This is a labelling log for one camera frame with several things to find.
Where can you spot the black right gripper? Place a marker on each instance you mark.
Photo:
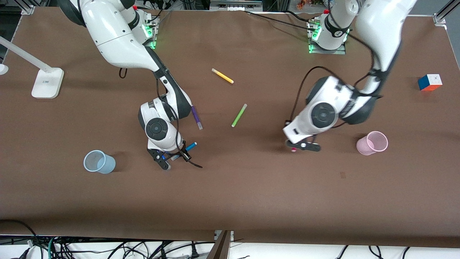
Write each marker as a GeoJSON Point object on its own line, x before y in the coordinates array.
{"type": "Point", "coordinates": [178, 152]}

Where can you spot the blue marker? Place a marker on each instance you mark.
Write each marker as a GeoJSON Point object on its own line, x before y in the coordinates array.
{"type": "Point", "coordinates": [191, 146]}

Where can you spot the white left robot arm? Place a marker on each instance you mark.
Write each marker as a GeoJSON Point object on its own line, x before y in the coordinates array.
{"type": "Point", "coordinates": [377, 25]}

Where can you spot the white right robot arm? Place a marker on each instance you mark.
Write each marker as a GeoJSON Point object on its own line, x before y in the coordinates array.
{"type": "Point", "coordinates": [115, 39]}

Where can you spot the purple marker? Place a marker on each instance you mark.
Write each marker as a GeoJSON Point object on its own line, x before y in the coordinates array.
{"type": "Point", "coordinates": [197, 120]}

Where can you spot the translucent pink cup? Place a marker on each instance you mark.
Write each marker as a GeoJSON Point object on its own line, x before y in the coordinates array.
{"type": "Point", "coordinates": [364, 146]}

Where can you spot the green marker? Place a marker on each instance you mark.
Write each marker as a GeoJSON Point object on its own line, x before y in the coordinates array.
{"type": "Point", "coordinates": [239, 115]}

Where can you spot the translucent blue cup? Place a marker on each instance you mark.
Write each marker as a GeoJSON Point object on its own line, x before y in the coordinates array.
{"type": "Point", "coordinates": [106, 166]}

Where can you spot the brown table mat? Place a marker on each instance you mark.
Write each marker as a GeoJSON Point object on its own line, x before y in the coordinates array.
{"type": "Point", "coordinates": [230, 198]}

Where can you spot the yellow marker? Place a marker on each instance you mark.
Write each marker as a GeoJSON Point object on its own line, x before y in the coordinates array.
{"type": "Point", "coordinates": [222, 76]}

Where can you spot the colourful puzzle cube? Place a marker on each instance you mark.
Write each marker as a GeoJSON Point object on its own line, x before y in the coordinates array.
{"type": "Point", "coordinates": [430, 82]}

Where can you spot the colourful printed package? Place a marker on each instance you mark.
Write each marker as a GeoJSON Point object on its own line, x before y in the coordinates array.
{"type": "Point", "coordinates": [311, 3]}

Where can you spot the white desk lamp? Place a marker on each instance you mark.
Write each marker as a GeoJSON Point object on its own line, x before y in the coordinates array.
{"type": "Point", "coordinates": [45, 86]}

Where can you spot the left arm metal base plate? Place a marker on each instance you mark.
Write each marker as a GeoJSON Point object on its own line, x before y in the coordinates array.
{"type": "Point", "coordinates": [341, 52]}

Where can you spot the table leg post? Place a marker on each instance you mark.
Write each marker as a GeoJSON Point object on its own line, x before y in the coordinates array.
{"type": "Point", "coordinates": [221, 248]}

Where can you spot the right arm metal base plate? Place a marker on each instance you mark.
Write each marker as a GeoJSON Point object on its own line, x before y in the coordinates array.
{"type": "Point", "coordinates": [152, 43]}

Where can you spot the aluminium frame rail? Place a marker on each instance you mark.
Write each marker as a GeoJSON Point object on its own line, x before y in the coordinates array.
{"type": "Point", "coordinates": [235, 4]}

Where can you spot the aluminium frame profile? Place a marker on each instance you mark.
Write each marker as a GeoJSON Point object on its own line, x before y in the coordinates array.
{"type": "Point", "coordinates": [28, 7]}
{"type": "Point", "coordinates": [442, 14]}

